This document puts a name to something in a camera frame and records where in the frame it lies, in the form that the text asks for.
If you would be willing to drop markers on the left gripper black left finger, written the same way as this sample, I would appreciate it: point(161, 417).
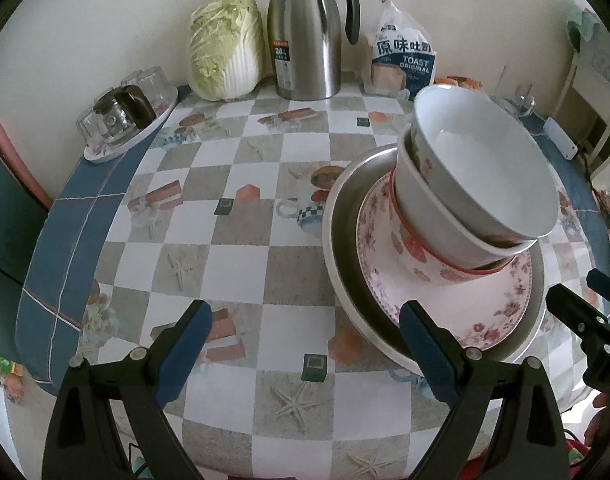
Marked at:
point(83, 439)

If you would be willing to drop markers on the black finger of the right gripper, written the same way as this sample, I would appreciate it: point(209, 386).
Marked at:
point(599, 283)
point(575, 313)

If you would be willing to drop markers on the floral pattern plate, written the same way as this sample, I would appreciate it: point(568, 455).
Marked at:
point(480, 308)

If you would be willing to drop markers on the red-rimmed patterned ceramic bowl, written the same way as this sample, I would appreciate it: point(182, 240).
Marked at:
point(437, 227)

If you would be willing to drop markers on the small white bowl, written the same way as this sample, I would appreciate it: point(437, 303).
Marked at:
point(483, 165)

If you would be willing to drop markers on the large stainless steel basin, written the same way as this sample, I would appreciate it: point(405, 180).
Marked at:
point(339, 247)

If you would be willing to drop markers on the white power adapter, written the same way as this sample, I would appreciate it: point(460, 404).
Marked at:
point(560, 139)

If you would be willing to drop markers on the clear drinking glass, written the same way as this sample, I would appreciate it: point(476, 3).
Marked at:
point(513, 93)

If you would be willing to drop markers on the dark blue chair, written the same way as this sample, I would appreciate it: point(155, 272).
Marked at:
point(24, 207)

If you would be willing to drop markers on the orange snack packet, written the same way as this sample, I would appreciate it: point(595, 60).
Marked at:
point(460, 81)

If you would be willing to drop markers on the blue checkered tablecloth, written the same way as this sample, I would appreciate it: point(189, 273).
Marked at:
point(204, 209)

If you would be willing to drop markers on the toast bread bag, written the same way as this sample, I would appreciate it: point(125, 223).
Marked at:
point(400, 58)

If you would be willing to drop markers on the tray with glass cups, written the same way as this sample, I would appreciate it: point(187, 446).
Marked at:
point(127, 114)

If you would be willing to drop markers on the stainless steel thermos jug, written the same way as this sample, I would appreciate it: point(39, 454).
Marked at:
point(305, 43)

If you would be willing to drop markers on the napa cabbage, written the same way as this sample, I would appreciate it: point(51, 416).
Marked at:
point(225, 49)

